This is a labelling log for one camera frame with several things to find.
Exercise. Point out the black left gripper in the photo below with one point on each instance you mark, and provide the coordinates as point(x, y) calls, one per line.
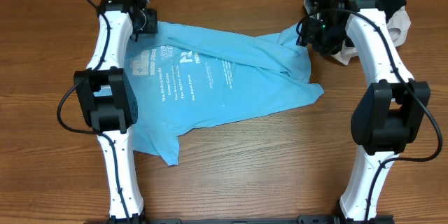
point(150, 21)

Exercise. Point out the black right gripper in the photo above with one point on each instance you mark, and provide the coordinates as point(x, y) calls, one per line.
point(311, 36)

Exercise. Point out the light blue printed t-shirt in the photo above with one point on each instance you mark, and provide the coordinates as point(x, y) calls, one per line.
point(187, 77)

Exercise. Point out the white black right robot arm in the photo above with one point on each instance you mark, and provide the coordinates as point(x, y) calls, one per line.
point(389, 115)

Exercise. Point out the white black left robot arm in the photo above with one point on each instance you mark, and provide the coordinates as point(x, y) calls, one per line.
point(109, 105)

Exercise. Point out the grey blue folded garment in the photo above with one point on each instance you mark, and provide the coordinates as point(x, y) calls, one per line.
point(309, 6)

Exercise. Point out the beige folded garment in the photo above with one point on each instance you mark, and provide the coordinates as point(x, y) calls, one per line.
point(398, 26)

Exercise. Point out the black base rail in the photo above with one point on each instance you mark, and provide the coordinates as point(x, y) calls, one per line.
point(304, 219)

